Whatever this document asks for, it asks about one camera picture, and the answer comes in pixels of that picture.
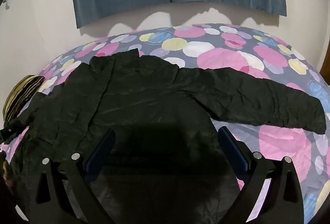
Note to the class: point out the striped pillow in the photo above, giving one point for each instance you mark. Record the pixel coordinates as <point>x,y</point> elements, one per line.
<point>20,95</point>

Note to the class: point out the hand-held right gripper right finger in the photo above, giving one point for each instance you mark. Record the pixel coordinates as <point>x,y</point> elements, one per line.
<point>232,151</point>

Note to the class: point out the black puffer jacket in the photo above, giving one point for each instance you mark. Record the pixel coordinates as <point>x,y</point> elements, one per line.
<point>144,100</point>

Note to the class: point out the polka dot bed sheet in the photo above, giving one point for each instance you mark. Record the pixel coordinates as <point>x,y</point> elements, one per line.
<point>221,58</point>

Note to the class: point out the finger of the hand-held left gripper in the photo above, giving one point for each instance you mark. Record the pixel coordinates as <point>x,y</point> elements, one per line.
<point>10,129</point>

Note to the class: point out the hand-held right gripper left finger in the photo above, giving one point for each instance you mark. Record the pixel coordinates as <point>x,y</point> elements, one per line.
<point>101,151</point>

